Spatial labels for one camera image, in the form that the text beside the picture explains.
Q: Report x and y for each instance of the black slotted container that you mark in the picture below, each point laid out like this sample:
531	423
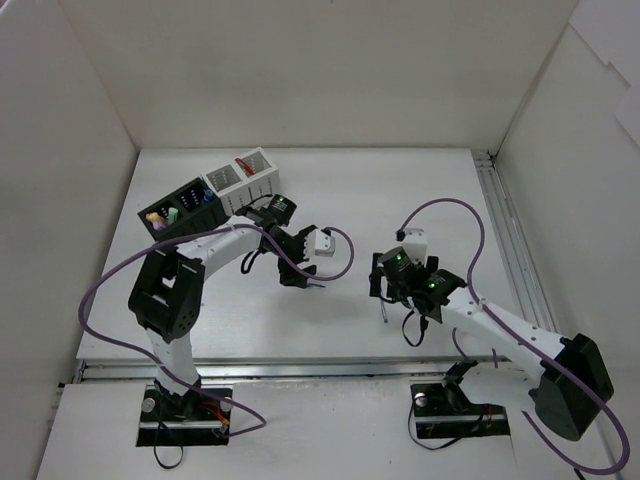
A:
194	215

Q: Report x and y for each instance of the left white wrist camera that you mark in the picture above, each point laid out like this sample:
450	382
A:
319	244

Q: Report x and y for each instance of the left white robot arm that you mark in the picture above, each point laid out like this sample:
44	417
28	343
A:
166	297

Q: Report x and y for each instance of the green highlighter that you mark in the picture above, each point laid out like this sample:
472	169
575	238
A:
172	216

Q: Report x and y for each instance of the red pen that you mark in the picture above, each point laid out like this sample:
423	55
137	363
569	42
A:
245	166

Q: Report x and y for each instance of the white slotted container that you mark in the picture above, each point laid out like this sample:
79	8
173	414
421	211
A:
236	189

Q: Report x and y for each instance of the aluminium front rail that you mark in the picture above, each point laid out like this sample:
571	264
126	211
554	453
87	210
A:
95	370

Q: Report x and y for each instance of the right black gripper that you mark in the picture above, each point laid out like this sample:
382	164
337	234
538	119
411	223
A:
377	279

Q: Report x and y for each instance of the blue pen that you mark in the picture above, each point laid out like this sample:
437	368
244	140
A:
384	313

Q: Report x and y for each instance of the aluminium side rail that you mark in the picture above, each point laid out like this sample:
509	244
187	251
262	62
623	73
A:
521	272

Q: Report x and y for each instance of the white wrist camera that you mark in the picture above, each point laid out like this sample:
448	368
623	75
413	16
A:
414	242
319	244

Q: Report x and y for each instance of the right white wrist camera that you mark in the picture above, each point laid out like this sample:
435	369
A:
414	242

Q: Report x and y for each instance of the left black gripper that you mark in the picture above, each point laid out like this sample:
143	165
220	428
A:
291	273

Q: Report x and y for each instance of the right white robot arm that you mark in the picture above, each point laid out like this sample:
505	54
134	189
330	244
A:
547	357

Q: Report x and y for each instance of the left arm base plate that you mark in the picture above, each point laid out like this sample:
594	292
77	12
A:
162	424

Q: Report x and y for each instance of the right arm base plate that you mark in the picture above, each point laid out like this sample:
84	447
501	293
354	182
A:
441	416

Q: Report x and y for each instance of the yellow highlighter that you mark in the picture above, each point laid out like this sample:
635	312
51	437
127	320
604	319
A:
153	217

